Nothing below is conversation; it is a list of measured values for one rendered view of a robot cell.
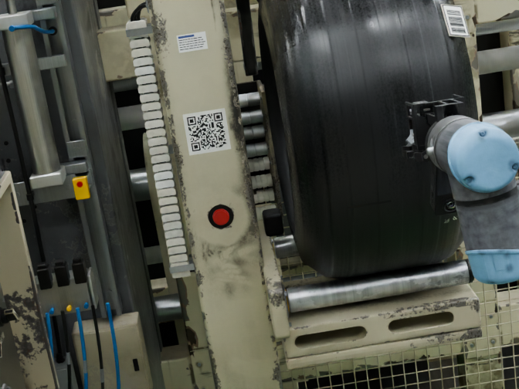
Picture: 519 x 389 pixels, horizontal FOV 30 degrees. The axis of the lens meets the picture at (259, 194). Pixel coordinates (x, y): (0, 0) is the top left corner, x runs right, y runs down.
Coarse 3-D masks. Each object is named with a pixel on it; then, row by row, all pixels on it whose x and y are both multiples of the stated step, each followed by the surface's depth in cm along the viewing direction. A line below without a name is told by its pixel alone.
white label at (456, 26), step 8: (448, 8) 156; (456, 8) 156; (448, 16) 155; (456, 16) 156; (448, 24) 154; (456, 24) 155; (464, 24) 156; (448, 32) 154; (456, 32) 154; (464, 32) 155
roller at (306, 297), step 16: (384, 272) 176; (400, 272) 175; (416, 272) 174; (432, 272) 174; (448, 272) 174; (464, 272) 174; (288, 288) 175; (304, 288) 174; (320, 288) 174; (336, 288) 174; (352, 288) 174; (368, 288) 174; (384, 288) 174; (400, 288) 174; (416, 288) 174; (432, 288) 175; (304, 304) 174; (320, 304) 174; (336, 304) 175
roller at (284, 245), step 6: (276, 240) 201; (282, 240) 201; (288, 240) 200; (276, 246) 200; (282, 246) 200; (288, 246) 200; (294, 246) 200; (276, 252) 200; (282, 252) 200; (288, 252) 201; (294, 252) 201; (276, 258) 202
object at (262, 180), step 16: (256, 80) 223; (240, 96) 211; (256, 96) 211; (256, 112) 212; (256, 128) 214; (256, 144) 214; (272, 144) 213; (256, 160) 216; (272, 160) 214; (256, 176) 216; (256, 192) 218; (272, 192) 218; (256, 208) 218
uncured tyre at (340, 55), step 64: (320, 0) 156; (384, 0) 155; (448, 0) 159; (320, 64) 152; (384, 64) 151; (448, 64) 152; (320, 128) 152; (384, 128) 151; (320, 192) 155; (384, 192) 155; (320, 256) 167; (384, 256) 166; (448, 256) 174
